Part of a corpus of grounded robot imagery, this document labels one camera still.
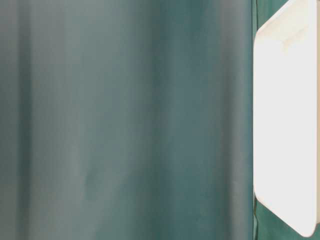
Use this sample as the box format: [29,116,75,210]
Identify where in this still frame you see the white plastic tray case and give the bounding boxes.
[252,0,320,238]

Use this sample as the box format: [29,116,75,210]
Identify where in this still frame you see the green backdrop curtain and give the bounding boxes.
[0,0,254,240]

